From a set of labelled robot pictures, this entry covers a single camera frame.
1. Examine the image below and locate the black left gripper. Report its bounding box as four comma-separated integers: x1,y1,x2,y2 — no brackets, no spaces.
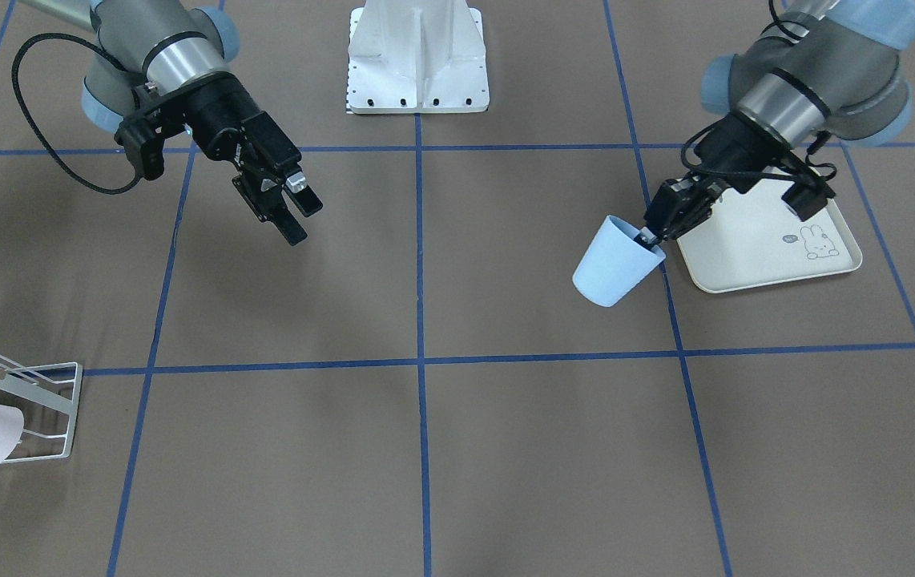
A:
637,112,792,244

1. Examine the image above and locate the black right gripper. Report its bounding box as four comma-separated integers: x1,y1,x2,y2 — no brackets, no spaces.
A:
183,73,324,246

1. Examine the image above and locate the blue plastic cup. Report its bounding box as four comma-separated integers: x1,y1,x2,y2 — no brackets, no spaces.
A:
572,215,666,307

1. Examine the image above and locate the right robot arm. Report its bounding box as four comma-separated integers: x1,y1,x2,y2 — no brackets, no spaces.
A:
10,1,323,245

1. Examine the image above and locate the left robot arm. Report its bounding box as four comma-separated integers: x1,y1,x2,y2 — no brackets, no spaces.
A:
632,1,915,249

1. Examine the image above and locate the cream plastic tray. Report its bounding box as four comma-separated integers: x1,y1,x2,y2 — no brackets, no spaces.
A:
677,180,864,293

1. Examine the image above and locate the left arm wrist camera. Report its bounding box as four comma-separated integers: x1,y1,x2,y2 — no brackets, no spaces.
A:
781,180,836,222

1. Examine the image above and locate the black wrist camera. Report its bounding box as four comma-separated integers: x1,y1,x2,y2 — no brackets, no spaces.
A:
115,107,185,180

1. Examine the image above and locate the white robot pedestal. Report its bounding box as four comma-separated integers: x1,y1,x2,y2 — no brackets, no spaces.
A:
345,1,490,115

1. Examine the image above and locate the black camera cable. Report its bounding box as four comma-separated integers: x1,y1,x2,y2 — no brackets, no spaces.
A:
12,32,146,196

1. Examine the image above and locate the white wire cup rack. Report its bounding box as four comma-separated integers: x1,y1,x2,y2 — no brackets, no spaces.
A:
0,354,83,465

